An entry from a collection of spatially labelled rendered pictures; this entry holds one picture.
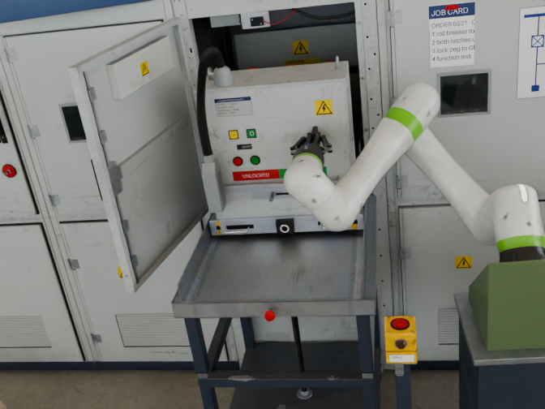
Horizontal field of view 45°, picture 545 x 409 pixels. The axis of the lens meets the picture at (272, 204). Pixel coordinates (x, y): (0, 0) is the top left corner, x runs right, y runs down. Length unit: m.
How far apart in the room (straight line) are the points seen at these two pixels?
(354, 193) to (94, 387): 1.83
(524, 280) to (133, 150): 1.23
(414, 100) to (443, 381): 1.40
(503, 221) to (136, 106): 1.18
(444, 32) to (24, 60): 1.51
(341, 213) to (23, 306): 1.85
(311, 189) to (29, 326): 1.89
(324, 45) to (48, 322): 1.76
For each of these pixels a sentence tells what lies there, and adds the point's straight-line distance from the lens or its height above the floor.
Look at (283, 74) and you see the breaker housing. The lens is 2.23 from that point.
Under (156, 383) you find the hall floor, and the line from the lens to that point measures 3.15.
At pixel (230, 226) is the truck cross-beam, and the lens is 2.34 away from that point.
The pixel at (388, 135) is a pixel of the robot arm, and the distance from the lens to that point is 1.90.
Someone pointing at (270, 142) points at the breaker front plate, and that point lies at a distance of 2.19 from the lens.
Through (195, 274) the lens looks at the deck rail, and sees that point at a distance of 2.19.
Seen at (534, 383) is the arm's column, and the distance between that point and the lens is 2.01.
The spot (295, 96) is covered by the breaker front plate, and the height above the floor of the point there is 1.35.
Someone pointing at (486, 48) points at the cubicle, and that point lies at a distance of 2.37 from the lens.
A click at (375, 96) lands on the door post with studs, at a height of 1.24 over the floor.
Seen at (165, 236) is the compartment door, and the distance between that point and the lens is 2.39.
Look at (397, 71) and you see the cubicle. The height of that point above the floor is 1.33.
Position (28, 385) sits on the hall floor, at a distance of 3.42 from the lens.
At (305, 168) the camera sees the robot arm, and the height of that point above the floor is 1.28.
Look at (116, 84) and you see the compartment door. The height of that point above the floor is 1.48.
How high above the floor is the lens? 1.97
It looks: 26 degrees down
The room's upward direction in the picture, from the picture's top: 8 degrees counter-clockwise
